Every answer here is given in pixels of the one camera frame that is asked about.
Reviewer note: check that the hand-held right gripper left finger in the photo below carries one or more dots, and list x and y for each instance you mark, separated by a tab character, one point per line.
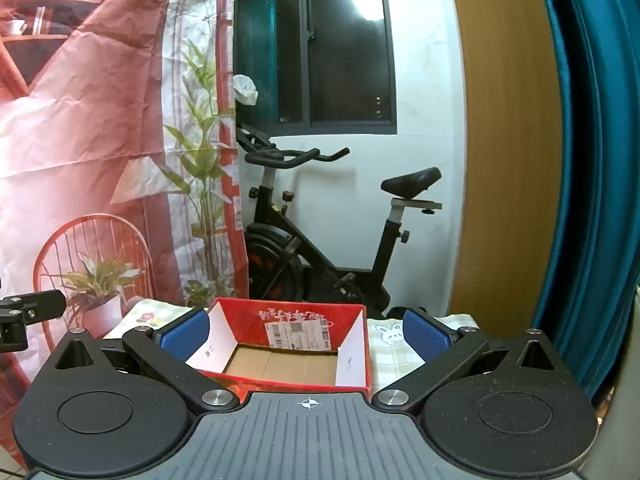
185	336

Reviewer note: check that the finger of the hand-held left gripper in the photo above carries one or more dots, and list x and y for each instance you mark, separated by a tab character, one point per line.
40	305

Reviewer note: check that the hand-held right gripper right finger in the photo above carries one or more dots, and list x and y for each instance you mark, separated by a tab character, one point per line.
425	336

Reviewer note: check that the red cardboard box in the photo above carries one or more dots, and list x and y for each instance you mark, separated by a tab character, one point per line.
295	316

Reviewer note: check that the checked bunny print tablecloth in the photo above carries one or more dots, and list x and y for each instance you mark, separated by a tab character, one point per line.
390	355

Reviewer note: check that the black exercise bike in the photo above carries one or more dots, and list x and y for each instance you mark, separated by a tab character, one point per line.
280	240

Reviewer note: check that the wooden door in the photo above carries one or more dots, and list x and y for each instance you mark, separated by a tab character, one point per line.
500	160

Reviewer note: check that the pink printed backdrop cloth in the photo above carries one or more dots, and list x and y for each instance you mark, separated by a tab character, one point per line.
100	110

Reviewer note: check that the teal curtain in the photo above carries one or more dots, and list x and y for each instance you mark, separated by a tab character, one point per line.
600	160

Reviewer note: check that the white plastic bag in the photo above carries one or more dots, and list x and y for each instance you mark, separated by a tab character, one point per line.
245	89

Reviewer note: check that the dark framed window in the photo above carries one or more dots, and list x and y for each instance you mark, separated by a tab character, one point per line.
345	60

